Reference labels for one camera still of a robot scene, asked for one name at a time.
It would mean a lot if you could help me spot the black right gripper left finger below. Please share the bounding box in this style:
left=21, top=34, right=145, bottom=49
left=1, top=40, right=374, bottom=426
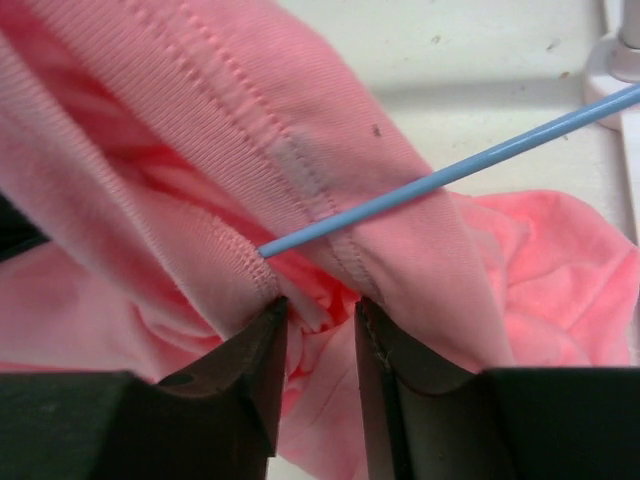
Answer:
left=1, top=298, right=288, bottom=479

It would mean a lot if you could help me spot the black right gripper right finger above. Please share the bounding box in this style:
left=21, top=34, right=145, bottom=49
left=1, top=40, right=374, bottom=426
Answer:
left=355, top=299, right=639, bottom=479

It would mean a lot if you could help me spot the pink t shirt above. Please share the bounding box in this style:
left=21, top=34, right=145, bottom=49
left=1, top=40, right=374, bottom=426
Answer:
left=1, top=1, right=639, bottom=479

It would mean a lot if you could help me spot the light blue wire hanger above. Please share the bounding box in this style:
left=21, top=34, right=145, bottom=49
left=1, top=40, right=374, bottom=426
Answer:
left=258, top=84, right=639, bottom=258

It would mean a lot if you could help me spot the white clothes rack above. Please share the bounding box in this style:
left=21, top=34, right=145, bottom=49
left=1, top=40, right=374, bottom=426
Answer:
left=582, top=0, right=640, bottom=132

